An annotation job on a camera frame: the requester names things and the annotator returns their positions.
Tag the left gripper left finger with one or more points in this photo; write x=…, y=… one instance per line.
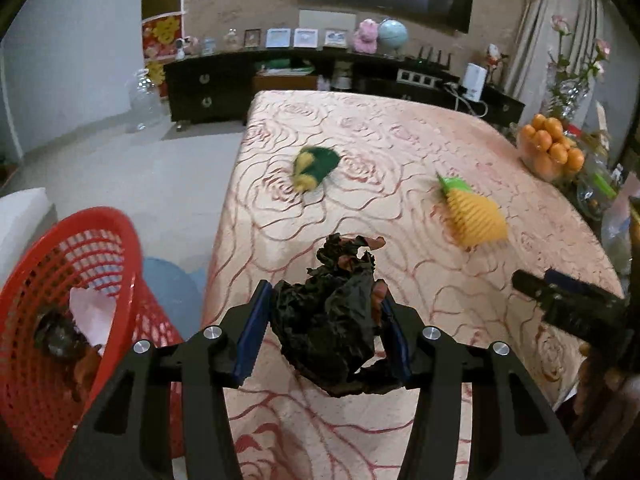
x=161, y=400

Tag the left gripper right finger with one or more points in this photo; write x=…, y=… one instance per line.
x=514, y=432

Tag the person's hand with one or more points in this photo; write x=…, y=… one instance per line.
x=607, y=399

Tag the blue round stool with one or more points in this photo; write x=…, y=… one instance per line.
x=179, y=293

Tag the rose pattern tablecloth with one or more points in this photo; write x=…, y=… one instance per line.
x=385, y=185

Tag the bowl of oranges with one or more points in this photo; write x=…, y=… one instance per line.
x=547, y=152

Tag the red plastic mesh basket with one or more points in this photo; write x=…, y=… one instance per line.
x=95, y=248

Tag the flower vase with roses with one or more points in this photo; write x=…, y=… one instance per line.
x=569, y=82

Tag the white sofa cushion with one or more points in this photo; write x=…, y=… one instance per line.
x=24, y=217

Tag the white router box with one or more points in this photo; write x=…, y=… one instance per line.
x=473, y=82

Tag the beige curtain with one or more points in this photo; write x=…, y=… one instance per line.
x=549, y=30

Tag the green yellow plush toy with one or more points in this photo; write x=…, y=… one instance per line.
x=311, y=165

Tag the light blue globe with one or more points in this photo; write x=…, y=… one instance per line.
x=392, y=35

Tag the black tv cabinet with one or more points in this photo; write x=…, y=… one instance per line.
x=220, y=87

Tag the pink plush pig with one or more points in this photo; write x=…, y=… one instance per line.
x=365, y=39

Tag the framed picture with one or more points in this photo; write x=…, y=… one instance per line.
x=305, y=38
x=335, y=39
x=278, y=38

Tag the red yellow wall decoration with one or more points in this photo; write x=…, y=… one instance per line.
x=159, y=36

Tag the small dark photo frame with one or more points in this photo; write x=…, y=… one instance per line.
x=252, y=38

